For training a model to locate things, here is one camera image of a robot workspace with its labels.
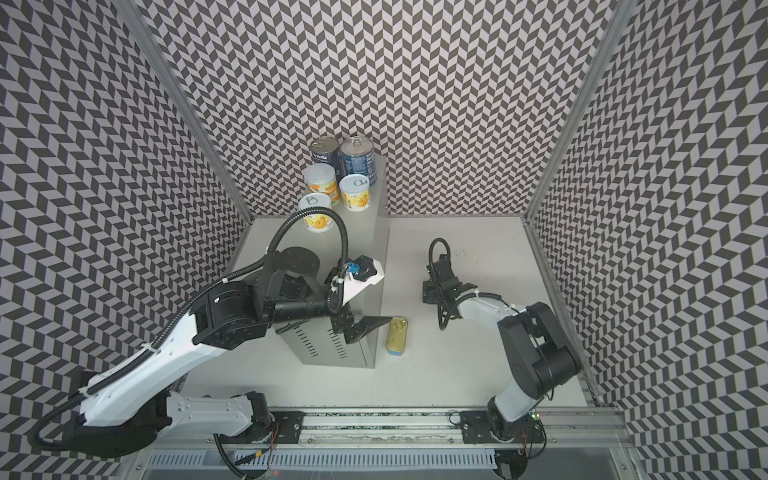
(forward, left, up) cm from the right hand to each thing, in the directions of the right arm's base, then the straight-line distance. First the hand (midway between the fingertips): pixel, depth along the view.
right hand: (438, 296), depth 94 cm
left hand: (-19, +16, +34) cm, 42 cm away
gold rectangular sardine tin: (-14, +13, +3) cm, 20 cm away
